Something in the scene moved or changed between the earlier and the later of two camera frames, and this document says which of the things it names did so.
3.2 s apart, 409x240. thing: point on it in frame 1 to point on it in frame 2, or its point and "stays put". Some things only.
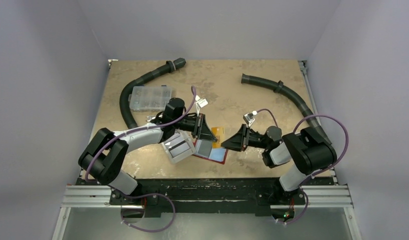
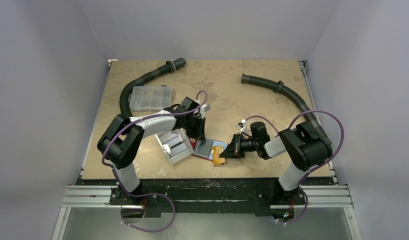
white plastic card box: x=178 y=146 stays put
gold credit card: x=219 y=132 to x=215 y=151
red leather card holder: x=204 y=149 stays put
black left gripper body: x=192 y=125 stays put
